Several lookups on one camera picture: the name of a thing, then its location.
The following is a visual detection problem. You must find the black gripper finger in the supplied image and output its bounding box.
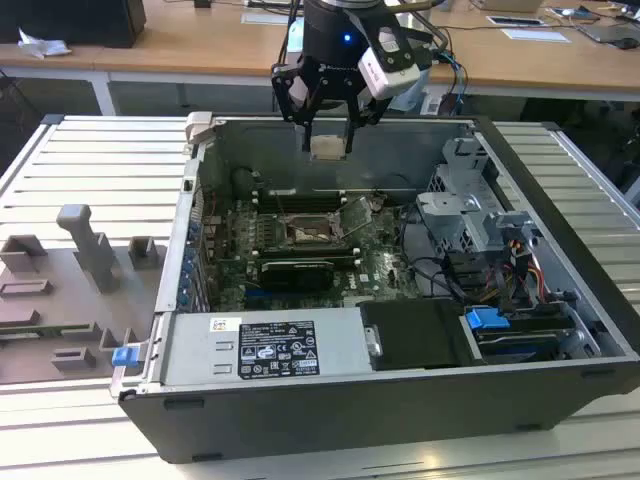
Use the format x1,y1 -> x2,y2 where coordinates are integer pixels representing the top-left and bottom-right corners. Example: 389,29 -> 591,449
271,58 -> 331,152
344,68 -> 392,154

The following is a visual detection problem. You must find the silver green CPU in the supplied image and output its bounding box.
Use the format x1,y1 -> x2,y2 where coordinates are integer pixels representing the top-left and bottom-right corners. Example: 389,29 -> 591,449
309,134 -> 347,161

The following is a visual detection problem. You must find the metal socket cover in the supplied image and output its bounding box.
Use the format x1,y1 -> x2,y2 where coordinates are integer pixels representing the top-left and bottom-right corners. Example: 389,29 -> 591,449
339,196 -> 375,239

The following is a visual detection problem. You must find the black RAM slot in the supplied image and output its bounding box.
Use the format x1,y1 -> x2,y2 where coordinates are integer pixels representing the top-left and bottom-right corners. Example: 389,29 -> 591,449
254,243 -> 360,249
253,189 -> 348,199
254,254 -> 362,263
254,250 -> 361,257
257,205 -> 346,212
257,196 -> 347,203
254,247 -> 361,253
257,200 -> 346,207

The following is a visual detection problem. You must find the CPU socket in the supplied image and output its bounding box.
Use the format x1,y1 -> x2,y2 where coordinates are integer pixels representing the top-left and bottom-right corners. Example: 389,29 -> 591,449
279,212 -> 346,246

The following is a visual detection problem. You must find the silver drive cage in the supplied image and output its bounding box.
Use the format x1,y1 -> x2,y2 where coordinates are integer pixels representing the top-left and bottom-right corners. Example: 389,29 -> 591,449
416,137 -> 541,254

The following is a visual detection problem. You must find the wooden desk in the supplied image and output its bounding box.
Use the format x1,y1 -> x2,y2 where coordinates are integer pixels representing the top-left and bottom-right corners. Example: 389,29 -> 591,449
0,0 -> 640,101

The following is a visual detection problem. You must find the flat tablet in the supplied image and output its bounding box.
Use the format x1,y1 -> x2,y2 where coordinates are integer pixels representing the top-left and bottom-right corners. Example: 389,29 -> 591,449
487,14 -> 546,27

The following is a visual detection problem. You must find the green motherboard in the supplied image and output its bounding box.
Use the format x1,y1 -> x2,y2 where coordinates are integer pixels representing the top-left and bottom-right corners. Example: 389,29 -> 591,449
207,192 -> 426,314

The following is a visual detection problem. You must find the black graphics card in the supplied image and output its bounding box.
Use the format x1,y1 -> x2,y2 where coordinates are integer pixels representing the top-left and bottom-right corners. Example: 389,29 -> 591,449
258,258 -> 335,295

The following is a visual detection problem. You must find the white paper sheet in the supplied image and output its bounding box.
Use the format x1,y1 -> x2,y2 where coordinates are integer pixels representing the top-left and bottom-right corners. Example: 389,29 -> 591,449
499,27 -> 571,44

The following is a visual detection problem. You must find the black desktop computer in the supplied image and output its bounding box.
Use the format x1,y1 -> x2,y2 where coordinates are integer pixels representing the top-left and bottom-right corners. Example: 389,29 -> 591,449
0,0 -> 146,49

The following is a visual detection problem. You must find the black plastic shroud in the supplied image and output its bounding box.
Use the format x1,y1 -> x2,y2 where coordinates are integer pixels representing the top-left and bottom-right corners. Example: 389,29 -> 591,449
359,298 -> 484,372

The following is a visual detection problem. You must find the blue disk carrier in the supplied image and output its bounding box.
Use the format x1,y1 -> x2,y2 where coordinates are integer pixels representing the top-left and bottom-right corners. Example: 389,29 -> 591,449
463,305 -> 512,331

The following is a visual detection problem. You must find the crumpled white paper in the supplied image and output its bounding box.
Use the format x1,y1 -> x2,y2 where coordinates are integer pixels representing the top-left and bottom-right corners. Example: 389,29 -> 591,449
17,27 -> 71,59

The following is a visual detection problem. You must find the dark laptop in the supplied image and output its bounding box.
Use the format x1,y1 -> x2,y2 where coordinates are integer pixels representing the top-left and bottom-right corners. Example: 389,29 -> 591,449
579,22 -> 640,49

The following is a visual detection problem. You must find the grey power supply unit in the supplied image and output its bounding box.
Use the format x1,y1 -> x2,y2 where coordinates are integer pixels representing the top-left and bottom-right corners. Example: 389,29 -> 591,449
159,307 -> 384,386

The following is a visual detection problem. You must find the black hard disk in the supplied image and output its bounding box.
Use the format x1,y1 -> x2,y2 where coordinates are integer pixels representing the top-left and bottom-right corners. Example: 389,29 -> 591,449
472,319 -> 579,364

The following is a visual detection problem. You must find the grey parts rack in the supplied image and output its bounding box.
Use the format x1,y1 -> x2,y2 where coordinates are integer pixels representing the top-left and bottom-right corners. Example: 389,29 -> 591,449
0,202 -> 169,386

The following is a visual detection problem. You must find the dark grey PC case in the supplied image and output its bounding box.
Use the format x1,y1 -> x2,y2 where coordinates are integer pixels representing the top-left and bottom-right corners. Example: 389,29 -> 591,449
110,112 -> 640,464

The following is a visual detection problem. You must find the green RAM stick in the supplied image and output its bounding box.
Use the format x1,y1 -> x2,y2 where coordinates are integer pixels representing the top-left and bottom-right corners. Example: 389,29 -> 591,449
0,325 -> 96,340

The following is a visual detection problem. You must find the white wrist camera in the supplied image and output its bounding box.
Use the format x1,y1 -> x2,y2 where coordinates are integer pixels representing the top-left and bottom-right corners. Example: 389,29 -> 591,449
357,27 -> 422,100

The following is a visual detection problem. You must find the blue cable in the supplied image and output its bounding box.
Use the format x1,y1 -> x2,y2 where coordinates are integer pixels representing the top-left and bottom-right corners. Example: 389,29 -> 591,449
439,49 -> 470,117

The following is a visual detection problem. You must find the grey case handle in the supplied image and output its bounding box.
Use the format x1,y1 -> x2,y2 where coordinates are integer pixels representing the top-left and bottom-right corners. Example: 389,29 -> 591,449
184,110 -> 216,146

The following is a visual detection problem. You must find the expansion bracket panel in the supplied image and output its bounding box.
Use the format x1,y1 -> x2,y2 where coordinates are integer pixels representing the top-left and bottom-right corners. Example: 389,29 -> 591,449
177,184 -> 214,314

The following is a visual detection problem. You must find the coloured power wire bundle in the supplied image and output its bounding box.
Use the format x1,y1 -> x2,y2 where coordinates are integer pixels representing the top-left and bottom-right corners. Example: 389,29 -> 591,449
502,238 -> 549,307

